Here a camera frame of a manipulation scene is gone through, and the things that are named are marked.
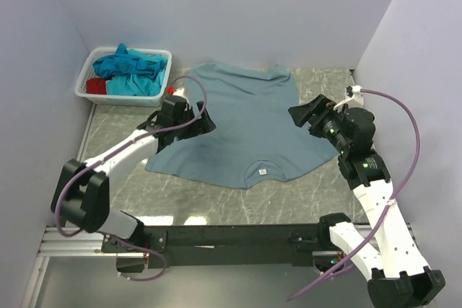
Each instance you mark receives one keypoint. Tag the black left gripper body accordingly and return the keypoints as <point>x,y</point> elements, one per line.
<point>185,132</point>

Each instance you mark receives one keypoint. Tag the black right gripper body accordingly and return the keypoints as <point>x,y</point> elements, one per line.
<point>329,122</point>

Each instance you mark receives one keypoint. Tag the grey-blue t shirt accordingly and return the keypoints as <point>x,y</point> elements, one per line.
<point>255,138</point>

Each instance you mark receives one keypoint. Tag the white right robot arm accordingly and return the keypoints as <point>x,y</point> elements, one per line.
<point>396,273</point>

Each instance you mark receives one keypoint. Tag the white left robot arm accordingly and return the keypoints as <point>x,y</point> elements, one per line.
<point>82,195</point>

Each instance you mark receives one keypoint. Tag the light blue t shirt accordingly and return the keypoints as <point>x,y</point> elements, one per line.
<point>134,85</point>

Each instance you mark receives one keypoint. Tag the bright blue t shirt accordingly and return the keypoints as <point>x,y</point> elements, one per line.
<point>126,62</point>

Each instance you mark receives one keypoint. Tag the red garment in basket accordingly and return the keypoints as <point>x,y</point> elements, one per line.
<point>96,86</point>

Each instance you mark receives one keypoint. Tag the white plastic laundry basket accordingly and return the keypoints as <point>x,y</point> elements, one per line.
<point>87,72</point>

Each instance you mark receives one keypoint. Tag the black base crossbar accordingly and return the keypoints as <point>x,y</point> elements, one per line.
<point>295,244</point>

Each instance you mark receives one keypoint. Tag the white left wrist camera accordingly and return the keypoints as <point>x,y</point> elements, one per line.
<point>178,92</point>

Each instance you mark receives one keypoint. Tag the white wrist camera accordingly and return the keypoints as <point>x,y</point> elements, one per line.
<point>355,91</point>
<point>178,92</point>

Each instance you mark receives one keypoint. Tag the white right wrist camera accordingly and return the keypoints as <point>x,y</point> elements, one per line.
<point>355,91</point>

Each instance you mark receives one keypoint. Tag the aluminium rail frame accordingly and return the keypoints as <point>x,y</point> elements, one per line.
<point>54,245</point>

